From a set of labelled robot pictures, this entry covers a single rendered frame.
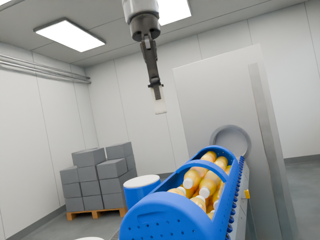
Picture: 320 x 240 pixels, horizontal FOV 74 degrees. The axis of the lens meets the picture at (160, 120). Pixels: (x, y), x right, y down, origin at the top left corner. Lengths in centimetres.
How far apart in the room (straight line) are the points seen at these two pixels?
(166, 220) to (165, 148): 497
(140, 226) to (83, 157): 349
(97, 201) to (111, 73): 344
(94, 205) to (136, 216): 360
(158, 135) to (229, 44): 279
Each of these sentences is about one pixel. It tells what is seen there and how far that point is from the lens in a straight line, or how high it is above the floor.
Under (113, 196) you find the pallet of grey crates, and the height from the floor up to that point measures 36.
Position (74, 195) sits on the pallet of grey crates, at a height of 44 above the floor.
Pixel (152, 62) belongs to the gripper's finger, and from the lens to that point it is 51.
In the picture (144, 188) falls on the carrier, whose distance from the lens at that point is 156.
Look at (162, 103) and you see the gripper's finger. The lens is 53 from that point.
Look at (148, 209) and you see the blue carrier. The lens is 62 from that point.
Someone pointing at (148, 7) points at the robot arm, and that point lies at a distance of 57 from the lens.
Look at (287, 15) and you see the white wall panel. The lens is 585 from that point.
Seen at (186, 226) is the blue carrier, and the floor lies 117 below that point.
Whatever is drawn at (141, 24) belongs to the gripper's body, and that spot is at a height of 167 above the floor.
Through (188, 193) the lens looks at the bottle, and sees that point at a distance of 97.
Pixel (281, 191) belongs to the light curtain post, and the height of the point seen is 86.
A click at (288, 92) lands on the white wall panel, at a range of 550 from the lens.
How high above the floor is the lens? 143
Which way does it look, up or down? 1 degrees up
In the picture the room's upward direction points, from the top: 11 degrees counter-clockwise
